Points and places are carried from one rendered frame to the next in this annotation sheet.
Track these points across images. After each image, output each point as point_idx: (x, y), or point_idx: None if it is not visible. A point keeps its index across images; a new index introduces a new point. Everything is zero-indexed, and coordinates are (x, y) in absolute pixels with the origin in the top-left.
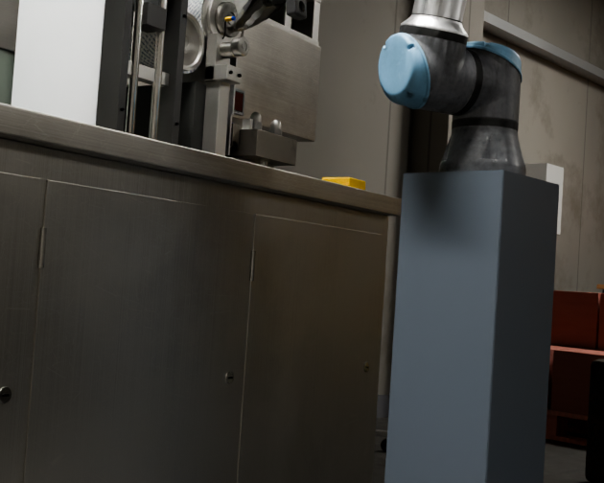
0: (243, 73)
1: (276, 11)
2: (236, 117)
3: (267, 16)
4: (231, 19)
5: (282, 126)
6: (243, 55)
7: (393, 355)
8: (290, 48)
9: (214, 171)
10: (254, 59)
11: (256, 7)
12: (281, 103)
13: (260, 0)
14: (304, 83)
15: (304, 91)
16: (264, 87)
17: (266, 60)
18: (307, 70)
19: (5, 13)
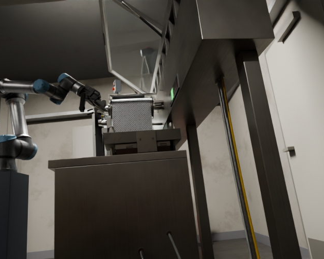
0: (176, 63)
1: (94, 103)
2: (179, 91)
3: (97, 105)
4: (101, 116)
5: (189, 64)
6: (98, 125)
7: (27, 230)
8: (182, 9)
9: None
10: (177, 49)
11: (96, 107)
12: (186, 50)
13: (94, 106)
14: (190, 13)
15: (191, 17)
16: (181, 56)
17: (179, 40)
18: (189, 0)
19: (158, 126)
